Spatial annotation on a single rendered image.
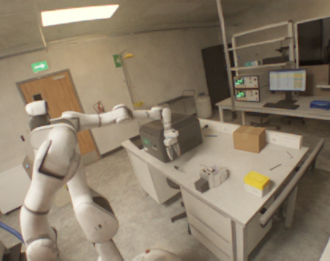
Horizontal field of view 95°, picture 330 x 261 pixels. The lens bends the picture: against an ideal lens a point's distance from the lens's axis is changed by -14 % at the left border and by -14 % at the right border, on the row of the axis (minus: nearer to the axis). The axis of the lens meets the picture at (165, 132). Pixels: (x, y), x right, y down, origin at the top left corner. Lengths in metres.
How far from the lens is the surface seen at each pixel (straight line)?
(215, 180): 1.18
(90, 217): 0.83
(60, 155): 0.53
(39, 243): 0.66
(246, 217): 1.04
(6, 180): 3.89
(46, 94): 4.19
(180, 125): 1.57
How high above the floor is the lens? 1.68
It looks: 20 degrees down
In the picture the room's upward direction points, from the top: 14 degrees counter-clockwise
